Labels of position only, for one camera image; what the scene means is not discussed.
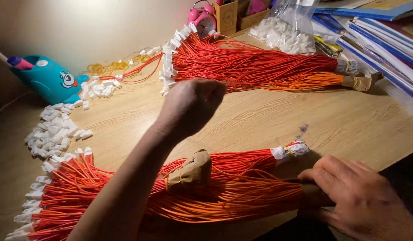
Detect person's left hand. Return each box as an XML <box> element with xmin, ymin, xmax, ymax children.
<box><xmin>157</xmin><ymin>78</ymin><xmax>228</xmax><ymax>143</ymax></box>

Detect person's right hand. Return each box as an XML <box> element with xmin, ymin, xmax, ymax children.
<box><xmin>297</xmin><ymin>155</ymin><xmax>406</xmax><ymax>241</ymax></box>

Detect orange wire bundle dark wrap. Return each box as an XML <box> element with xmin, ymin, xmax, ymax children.
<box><xmin>144</xmin><ymin>177</ymin><xmax>335</xmax><ymax>225</ymax></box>

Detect pink alarm clock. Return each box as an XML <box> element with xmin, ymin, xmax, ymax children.
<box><xmin>188</xmin><ymin>0</ymin><xmax>218</xmax><ymax>39</ymax></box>

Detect wooden pen holder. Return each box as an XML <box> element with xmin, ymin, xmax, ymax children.
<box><xmin>214</xmin><ymin>0</ymin><xmax>239</xmax><ymax>36</ymax></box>

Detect wooden desk organiser box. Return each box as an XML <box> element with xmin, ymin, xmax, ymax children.
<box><xmin>237</xmin><ymin>0</ymin><xmax>271</xmax><ymax>31</ymax></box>

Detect clear bag of white connectors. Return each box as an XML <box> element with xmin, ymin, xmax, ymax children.
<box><xmin>249</xmin><ymin>0</ymin><xmax>319</xmax><ymax>55</ymax></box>

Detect pink item in organiser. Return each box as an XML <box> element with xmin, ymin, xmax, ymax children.
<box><xmin>247</xmin><ymin>0</ymin><xmax>268</xmax><ymax>16</ymax></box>

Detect scattered yellow rubber bands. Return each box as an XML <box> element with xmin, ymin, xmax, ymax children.
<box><xmin>87</xmin><ymin>54</ymin><xmax>153</xmax><ymax>79</ymax></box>

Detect small heap of white connectors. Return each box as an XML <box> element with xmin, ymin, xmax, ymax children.
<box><xmin>80</xmin><ymin>74</ymin><xmax>123</xmax><ymax>101</ymax></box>

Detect yellow black tool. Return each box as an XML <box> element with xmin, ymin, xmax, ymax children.
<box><xmin>314</xmin><ymin>35</ymin><xmax>344</xmax><ymax>58</ymax></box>

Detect large pile of white connectors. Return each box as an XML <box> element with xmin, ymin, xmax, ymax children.
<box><xmin>24</xmin><ymin>100</ymin><xmax>94</xmax><ymax>159</ymax></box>

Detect teal cartoon desk container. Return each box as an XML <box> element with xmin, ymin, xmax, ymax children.
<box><xmin>9</xmin><ymin>55</ymin><xmax>90</xmax><ymax>105</ymax></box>

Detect stack of blue white folders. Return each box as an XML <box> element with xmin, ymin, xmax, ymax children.
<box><xmin>310</xmin><ymin>0</ymin><xmax>413</xmax><ymax>116</ymax></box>

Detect purple pink marker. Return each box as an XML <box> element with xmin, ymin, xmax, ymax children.
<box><xmin>7</xmin><ymin>56</ymin><xmax>35</xmax><ymax>71</ymax></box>

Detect red wire bundle grey wrap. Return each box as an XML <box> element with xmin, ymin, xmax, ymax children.
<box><xmin>159</xmin><ymin>22</ymin><xmax>363</xmax><ymax>96</ymax></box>

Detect red wire bundle white wrap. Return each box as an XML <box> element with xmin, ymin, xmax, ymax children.
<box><xmin>160</xmin><ymin>141</ymin><xmax>310</xmax><ymax>181</ymax></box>

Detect loose red wires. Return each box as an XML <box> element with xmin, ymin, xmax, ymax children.
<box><xmin>99</xmin><ymin>53</ymin><xmax>164</xmax><ymax>85</ymax></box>

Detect red wire bundle brown paper wrap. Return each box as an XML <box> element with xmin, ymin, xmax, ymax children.
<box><xmin>5</xmin><ymin>147</ymin><xmax>213</xmax><ymax>241</ymax></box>

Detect orange wire bundle brown paper wrap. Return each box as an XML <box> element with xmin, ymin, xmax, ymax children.
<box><xmin>227</xmin><ymin>72</ymin><xmax>384</xmax><ymax>93</ymax></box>

